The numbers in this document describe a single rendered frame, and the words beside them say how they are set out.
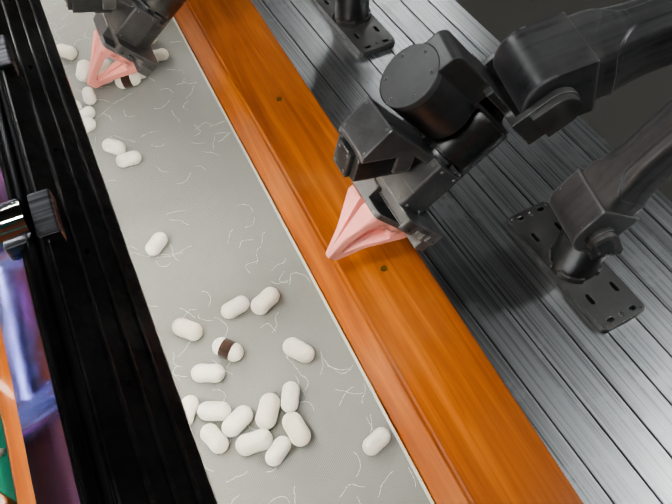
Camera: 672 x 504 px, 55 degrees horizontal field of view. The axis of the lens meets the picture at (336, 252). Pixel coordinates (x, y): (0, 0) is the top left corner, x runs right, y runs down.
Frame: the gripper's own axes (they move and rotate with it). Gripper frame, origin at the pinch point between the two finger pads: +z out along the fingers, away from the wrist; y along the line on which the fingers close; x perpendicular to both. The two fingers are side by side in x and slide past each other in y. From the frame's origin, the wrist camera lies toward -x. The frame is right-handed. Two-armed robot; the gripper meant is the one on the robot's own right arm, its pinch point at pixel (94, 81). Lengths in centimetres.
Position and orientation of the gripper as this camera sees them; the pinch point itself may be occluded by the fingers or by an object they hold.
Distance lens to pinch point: 102.5
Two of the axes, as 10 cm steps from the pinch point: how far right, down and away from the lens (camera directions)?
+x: 5.9, 2.1, 7.8
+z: -6.9, 6.3, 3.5
